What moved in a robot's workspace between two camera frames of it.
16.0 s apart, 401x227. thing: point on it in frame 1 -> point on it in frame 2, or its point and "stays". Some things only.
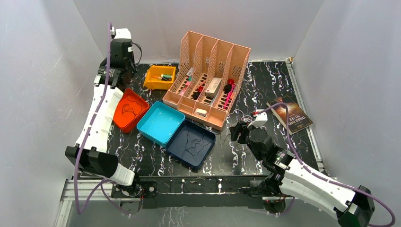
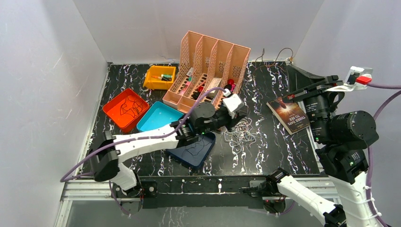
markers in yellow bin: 164,77 stays
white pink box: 213,87 stays
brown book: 299,118 stays
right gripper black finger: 240,128 -> 299,80
